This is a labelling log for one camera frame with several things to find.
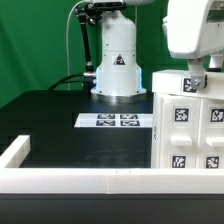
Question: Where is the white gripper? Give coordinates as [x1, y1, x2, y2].
[166, 0, 224, 90]

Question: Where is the small white tagged block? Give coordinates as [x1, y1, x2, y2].
[152, 70, 224, 100]

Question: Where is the white cabinet body box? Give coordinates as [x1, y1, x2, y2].
[151, 93, 215, 169]

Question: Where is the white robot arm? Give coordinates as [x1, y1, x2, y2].
[86, 0, 224, 101]

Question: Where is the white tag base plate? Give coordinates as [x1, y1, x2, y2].
[74, 113, 153, 128]

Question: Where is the white cable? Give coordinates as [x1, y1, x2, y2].
[65, 0, 88, 91]

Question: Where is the black cable bundle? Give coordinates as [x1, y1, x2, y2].
[47, 72, 97, 92]

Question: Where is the white U-shaped fence frame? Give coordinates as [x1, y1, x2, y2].
[0, 135, 224, 194]

